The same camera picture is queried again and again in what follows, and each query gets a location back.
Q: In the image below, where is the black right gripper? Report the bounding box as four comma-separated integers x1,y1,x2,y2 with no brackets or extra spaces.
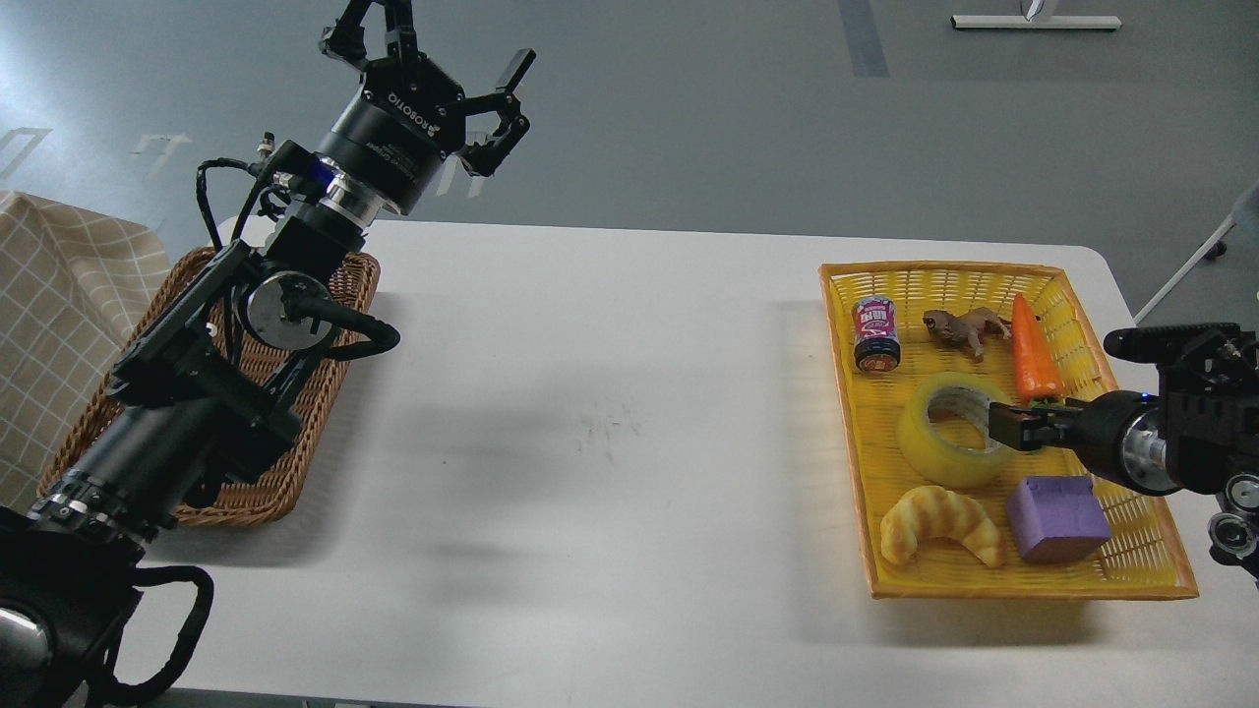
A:
988,391,1147,488

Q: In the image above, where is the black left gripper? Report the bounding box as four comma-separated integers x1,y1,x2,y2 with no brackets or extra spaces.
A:
317,0,538,215

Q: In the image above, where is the yellow tape roll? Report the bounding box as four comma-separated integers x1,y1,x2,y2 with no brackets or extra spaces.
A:
896,373,1015,489

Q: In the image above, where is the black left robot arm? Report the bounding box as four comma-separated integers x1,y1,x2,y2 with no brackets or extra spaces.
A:
3,1,536,707

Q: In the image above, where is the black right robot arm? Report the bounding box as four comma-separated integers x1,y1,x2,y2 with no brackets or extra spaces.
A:
990,323,1258,574

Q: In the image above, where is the orange toy carrot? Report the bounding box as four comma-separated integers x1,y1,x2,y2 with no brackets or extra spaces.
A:
1010,294,1066,403

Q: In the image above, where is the purple foam block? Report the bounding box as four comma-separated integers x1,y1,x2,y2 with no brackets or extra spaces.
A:
1003,476,1113,564

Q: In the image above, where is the brown toy animal figure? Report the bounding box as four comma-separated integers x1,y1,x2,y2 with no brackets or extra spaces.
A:
922,307,1012,362

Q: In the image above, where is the yellow plastic basket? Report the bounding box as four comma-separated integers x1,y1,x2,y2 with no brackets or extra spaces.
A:
818,261,1199,600

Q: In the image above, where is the toy croissant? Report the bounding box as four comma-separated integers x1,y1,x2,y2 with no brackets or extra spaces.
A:
878,485,1007,568

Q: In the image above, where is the toy soda can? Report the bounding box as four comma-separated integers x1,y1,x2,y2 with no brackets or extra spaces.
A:
854,295,901,373

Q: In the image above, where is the person in white clothes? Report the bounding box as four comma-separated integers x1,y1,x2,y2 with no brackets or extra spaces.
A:
1230,181,1259,239

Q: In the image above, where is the beige checkered cloth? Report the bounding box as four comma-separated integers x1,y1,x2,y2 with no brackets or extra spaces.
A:
1,190,169,509

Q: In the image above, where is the white floor stand base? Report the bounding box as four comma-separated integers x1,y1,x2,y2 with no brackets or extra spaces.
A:
951,14,1123,31

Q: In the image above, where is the brown wicker basket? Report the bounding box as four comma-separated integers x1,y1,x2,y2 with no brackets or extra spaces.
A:
37,246,381,528

